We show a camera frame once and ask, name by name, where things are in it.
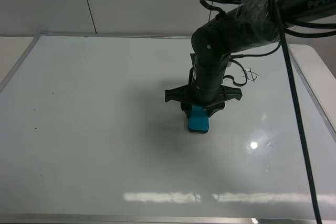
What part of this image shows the teal whiteboard eraser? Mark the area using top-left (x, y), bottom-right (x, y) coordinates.
top-left (187, 105), bottom-right (209, 134)

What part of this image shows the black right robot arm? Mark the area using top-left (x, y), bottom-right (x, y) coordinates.
top-left (165, 0), bottom-right (335, 117)

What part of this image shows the white board with aluminium frame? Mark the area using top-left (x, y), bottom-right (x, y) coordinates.
top-left (0, 34), bottom-right (336, 224)

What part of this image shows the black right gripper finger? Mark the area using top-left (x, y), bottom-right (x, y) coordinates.
top-left (180, 102), bottom-right (192, 119)
top-left (205, 104), bottom-right (225, 117)

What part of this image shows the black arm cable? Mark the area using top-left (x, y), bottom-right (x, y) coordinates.
top-left (199, 0), bottom-right (336, 224)

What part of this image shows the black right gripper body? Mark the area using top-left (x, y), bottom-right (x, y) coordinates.
top-left (164, 53), bottom-right (242, 110)

